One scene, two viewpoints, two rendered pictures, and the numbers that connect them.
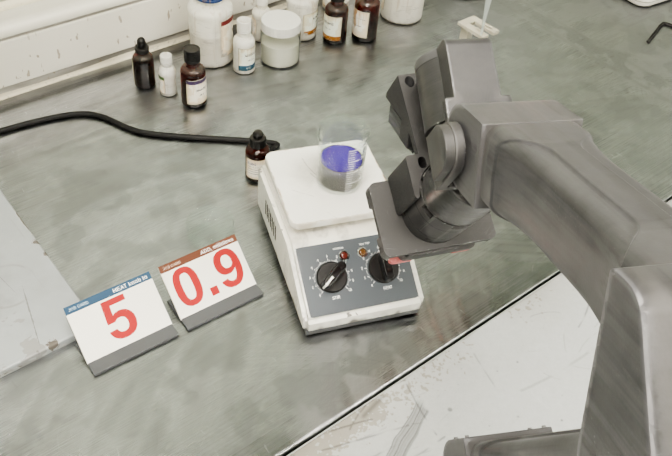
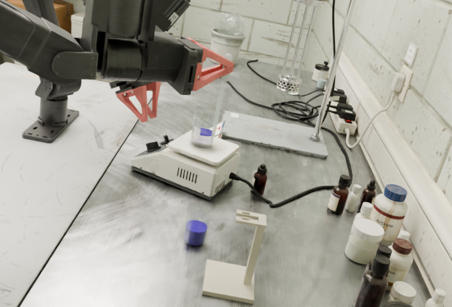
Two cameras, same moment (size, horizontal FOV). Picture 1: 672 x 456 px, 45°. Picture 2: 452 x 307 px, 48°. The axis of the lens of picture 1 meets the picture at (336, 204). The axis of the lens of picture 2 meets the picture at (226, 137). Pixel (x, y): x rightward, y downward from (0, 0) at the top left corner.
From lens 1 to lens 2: 1.53 m
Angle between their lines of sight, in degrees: 102
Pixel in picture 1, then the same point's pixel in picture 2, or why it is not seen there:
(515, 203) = not seen: outside the picture
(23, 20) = (395, 151)
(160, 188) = (275, 174)
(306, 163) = (220, 147)
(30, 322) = (234, 129)
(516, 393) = (69, 160)
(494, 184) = not seen: outside the picture
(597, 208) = not seen: outside the picture
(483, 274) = (118, 191)
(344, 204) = (187, 139)
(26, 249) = (268, 141)
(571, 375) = (50, 171)
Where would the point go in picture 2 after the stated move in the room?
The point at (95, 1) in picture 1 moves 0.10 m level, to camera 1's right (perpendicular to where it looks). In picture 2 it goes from (405, 169) to (383, 178)
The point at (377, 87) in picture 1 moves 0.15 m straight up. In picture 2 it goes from (290, 266) to (312, 192)
